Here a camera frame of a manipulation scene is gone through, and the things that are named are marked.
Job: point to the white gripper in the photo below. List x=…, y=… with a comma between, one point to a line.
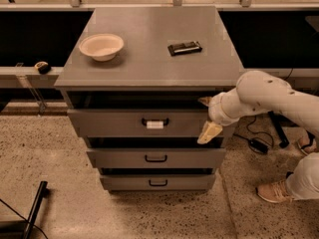
x=216, y=111

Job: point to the grey top drawer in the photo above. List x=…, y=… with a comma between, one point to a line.
x=138, y=123

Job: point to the grey drawer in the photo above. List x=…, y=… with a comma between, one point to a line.
x=157, y=182
x=156, y=157
x=138, y=123

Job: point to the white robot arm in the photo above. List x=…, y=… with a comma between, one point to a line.
x=257, y=93

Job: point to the grey drawer cabinet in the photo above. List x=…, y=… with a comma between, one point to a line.
x=145, y=76

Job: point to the grey middle drawer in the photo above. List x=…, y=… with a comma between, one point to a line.
x=156, y=157

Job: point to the grey bottom drawer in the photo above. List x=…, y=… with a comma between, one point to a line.
x=157, y=182

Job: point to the black snack bar wrapper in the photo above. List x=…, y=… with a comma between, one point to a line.
x=184, y=48

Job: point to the black tripod leg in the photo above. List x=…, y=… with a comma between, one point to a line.
x=284, y=140

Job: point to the pink sneaker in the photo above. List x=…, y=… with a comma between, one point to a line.
x=274, y=192

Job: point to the person's leg in light trousers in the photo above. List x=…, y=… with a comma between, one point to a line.
x=303, y=183

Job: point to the white paper bowl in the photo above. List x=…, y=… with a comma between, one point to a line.
x=101, y=47

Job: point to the tape measure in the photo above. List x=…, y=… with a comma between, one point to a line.
x=42, y=67

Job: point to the black stand leg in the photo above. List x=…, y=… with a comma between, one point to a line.
x=23, y=228

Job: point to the black power adapter with cable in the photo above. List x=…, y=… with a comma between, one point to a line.
x=257, y=144

